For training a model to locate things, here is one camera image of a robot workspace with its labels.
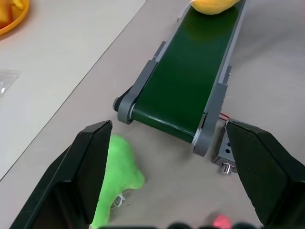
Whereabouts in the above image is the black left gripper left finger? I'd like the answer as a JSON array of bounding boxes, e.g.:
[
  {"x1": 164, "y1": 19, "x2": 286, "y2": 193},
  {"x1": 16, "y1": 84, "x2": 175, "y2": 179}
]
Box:
[{"x1": 9, "y1": 120, "x2": 113, "y2": 229}]

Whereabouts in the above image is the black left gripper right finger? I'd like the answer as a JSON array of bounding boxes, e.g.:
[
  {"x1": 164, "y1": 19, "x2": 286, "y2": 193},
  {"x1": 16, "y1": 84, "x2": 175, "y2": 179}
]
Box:
[{"x1": 224, "y1": 121, "x2": 305, "y2": 226}]

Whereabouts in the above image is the green plush toy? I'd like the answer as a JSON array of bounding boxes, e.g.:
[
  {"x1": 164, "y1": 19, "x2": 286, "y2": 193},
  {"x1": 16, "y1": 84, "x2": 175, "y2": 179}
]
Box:
[{"x1": 91, "y1": 134, "x2": 146, "y2": 229}]

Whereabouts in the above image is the pink plush toy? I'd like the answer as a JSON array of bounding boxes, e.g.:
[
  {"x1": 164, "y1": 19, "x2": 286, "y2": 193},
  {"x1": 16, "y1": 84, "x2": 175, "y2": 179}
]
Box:
[{"x1": 207, "y1": 214, "x2": 233, "y2": 229}]

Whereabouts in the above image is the green conveyor belt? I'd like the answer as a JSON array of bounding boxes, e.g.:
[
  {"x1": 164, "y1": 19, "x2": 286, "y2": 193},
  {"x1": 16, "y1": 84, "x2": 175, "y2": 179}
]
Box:
[{"x1": 113, "y1": 0, "x2": 249, "y2": 158}]

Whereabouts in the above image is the yellow plush toy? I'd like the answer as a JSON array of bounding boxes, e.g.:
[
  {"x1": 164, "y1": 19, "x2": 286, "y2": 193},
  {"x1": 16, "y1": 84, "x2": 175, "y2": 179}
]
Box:
[{"x1": 186, "y1": 0, "x2": 242, "y2": 15}]

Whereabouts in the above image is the orange toy in bowl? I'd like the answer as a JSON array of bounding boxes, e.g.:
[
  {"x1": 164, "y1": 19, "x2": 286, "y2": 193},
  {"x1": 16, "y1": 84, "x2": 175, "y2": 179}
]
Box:
[{"x1": 0, "y1": 0, "x2": 24, "y2": 29}]

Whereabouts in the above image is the clear plastic bag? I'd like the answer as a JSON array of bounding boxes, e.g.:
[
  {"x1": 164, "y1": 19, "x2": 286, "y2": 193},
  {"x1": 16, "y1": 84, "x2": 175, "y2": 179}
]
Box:
[{"x1": 0, "y1": 69, "x2": 20, "y2": 98}]

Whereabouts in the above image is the yellow plastic bowl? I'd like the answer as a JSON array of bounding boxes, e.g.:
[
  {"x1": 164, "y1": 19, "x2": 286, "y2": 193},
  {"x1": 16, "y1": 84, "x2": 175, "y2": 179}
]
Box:
[{"x1": 0, "y1": 0, "x2": 30, "y2": 36}]

